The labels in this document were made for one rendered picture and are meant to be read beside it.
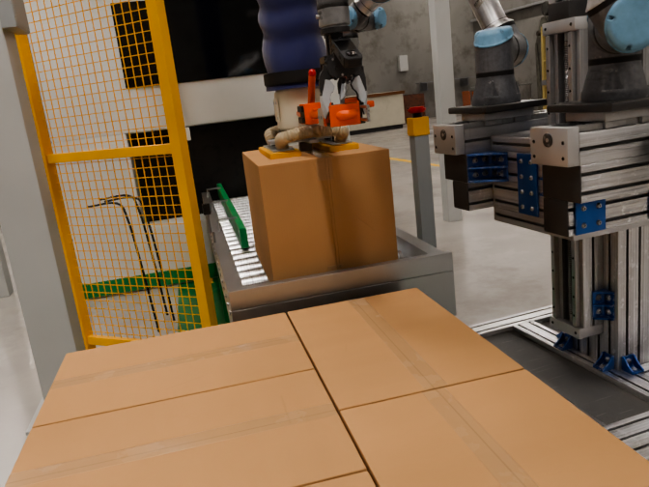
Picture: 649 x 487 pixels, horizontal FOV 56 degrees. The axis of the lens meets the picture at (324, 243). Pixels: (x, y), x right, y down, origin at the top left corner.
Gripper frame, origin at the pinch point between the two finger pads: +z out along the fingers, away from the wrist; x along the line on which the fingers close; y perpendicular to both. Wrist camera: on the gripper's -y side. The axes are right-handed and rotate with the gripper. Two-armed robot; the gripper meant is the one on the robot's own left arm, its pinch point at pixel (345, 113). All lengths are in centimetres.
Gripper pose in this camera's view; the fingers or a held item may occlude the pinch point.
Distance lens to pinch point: 151.1
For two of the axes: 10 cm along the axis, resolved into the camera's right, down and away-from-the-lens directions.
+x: -9.7, 1.6, -1.8
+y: -2.1, -2.1, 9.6
